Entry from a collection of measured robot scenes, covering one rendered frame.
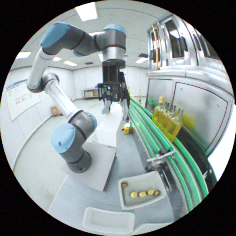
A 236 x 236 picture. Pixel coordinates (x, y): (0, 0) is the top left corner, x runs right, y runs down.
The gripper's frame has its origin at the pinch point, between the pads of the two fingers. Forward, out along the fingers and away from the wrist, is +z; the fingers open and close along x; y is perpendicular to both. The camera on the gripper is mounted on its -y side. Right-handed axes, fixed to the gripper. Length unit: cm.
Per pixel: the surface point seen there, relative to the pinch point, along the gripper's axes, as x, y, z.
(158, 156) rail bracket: 20.8, 9.0, 12.2
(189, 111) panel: 43.9, -11.1, -3.7
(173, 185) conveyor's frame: 35.2, 20.8, 24.8
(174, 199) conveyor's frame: 39, 31, 28
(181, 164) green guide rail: 34.2, 12.4, 14.3
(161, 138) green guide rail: 26.1, -4.4, 13.9
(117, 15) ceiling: -20, -84, -164
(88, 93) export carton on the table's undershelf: -340, -431, 60
